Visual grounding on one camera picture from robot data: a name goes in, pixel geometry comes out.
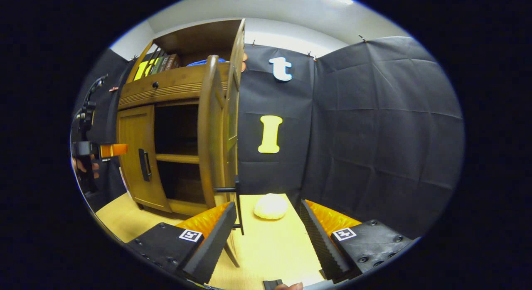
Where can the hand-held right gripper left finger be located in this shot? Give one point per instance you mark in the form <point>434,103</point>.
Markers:
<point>214,244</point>

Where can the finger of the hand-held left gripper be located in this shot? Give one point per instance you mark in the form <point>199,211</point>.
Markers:
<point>113,150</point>

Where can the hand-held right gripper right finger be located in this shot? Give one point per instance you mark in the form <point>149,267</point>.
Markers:
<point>322,244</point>

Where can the wooden shoe cabinet door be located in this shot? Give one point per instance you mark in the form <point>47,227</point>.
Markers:
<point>133,136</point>
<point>211,128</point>

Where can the wooden double-door shoe cabinet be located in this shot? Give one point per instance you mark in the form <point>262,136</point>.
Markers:
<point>199,34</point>

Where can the pale thin book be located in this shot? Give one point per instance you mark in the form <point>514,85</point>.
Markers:
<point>123,180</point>

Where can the wooden inner shelf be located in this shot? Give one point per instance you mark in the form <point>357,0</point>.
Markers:
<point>176,158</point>

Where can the pale yellow round cushion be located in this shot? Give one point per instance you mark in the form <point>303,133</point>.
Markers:
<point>270,206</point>

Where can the green book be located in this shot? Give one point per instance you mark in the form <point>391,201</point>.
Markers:
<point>156,66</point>

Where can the wooden drawer front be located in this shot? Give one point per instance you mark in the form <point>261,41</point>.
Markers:
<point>178,80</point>

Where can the grey-brown book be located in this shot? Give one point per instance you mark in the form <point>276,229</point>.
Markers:
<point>163,64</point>

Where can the reddish brown book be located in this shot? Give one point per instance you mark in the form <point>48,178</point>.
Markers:
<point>172,62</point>

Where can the black backdrop cloth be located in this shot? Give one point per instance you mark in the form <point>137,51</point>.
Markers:
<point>374,136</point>

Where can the folded blue towel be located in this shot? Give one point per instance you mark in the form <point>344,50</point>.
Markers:
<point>203,62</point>

